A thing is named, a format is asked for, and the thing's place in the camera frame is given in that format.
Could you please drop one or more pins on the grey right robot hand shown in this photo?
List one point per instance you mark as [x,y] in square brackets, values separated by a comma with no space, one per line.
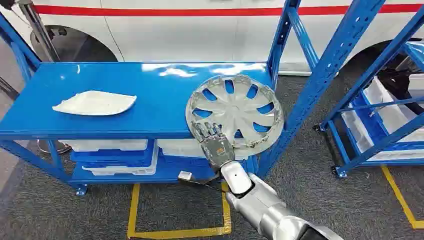
[217,150]

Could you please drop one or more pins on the silver plastic wheel hubcap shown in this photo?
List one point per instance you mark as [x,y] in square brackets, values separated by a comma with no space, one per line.
[236,109]

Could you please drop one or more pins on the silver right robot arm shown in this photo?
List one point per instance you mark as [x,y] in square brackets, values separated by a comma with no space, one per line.
[261,205]

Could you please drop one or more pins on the white plastic storage bin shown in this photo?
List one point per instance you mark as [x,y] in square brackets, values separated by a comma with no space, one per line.
[106,144]
[180,148]
[132,169]
[384,112]

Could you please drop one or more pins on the yellow floor tape outline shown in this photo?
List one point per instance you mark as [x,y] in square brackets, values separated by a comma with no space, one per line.
[399,195]
[179,232]

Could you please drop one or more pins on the blue metal shelf rack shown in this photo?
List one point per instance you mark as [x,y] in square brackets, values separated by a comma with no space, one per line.
[139,102]
[381,139]

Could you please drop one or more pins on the white car with red stripe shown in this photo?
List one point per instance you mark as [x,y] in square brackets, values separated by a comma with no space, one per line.
[198,33]

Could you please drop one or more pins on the white plastic car trim panel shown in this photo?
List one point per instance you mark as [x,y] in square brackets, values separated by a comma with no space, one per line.
[94,103]

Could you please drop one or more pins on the metal stand pole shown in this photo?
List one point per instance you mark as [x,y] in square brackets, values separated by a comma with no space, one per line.
[39,30]

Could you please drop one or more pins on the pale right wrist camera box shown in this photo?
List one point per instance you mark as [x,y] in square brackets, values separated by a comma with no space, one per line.
[185,176]

